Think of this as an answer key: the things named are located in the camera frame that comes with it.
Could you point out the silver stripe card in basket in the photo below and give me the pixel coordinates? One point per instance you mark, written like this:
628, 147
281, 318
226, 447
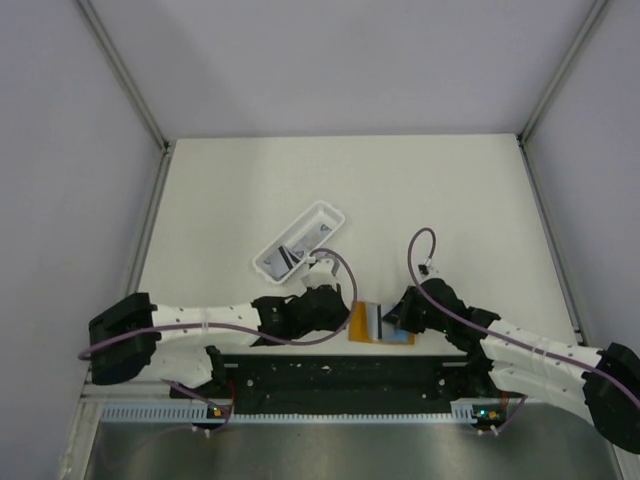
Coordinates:
279, 263

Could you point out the white plastic basket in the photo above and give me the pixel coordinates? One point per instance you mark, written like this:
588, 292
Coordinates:
319, 211

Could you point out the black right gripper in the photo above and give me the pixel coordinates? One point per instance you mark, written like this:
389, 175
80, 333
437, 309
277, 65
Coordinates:
401, 314

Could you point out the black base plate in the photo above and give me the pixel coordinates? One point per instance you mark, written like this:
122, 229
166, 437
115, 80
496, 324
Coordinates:
349, 384

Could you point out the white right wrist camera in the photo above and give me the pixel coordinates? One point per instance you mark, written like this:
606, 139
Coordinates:
426, 269

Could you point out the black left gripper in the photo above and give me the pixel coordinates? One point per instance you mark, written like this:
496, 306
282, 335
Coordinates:
338, 321

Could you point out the aluminium frame post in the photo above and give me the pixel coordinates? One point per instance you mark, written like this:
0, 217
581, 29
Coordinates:
595, 16
138, 104

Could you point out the silver VIP card in basket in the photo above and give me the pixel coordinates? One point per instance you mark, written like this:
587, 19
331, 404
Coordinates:
316, 235

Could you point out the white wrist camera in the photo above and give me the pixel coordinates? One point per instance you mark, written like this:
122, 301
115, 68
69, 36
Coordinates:
322, 271
426, 269

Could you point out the yellow leather card holder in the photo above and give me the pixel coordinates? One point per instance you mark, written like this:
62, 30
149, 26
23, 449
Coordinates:
391, 336

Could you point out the left aluminium frame post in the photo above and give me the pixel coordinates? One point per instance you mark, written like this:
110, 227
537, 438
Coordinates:
138, 104

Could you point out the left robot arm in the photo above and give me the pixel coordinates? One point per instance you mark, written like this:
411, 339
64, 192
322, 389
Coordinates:
185, 344

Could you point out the silver card black stripe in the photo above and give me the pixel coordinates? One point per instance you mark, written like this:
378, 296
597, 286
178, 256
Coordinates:
374, 323

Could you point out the right aluminium frame post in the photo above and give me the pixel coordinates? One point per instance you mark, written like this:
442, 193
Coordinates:
595, 16

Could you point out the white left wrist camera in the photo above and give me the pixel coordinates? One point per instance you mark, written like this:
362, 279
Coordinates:
322, 271

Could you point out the silver diamond card in basket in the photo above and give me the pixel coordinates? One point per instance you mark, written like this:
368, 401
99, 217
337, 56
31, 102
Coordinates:
299, 250

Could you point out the white slotted cable duct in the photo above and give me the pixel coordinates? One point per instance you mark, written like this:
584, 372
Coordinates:
463, 412

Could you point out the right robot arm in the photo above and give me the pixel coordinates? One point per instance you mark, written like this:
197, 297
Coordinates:
599, 385

